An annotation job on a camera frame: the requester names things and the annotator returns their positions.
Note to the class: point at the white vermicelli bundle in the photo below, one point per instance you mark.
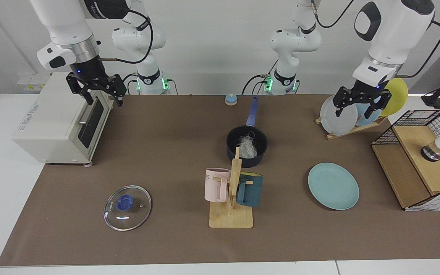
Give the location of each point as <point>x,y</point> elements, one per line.
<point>247,149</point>

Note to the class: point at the glass lid with blue knob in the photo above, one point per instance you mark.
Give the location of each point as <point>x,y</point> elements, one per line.
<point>128,217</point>

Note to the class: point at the light blue round plate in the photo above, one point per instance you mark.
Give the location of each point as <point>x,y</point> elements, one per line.
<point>362,119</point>

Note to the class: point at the grey round plate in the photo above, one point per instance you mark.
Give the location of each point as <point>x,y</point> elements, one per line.
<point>336,122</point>

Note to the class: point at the wooden plate rack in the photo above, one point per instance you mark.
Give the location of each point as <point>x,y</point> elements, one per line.
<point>342,135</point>

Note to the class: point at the yellow round plate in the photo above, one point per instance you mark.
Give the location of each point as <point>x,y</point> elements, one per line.
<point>397,97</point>

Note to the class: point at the teal round plate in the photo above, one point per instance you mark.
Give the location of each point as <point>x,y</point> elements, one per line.
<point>332,187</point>

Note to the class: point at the pale toaster oven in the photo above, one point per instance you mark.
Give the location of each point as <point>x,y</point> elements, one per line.
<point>52,126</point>

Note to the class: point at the brown table cloth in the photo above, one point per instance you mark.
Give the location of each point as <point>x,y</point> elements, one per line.
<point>166,172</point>

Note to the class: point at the dark teal cup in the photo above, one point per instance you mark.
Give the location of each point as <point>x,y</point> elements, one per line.
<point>250,191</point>

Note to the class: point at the pink ribbed cup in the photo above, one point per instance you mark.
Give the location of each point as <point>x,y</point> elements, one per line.
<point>216,187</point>

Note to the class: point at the wooden cup stand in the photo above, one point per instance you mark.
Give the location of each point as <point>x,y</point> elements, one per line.
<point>231,219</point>

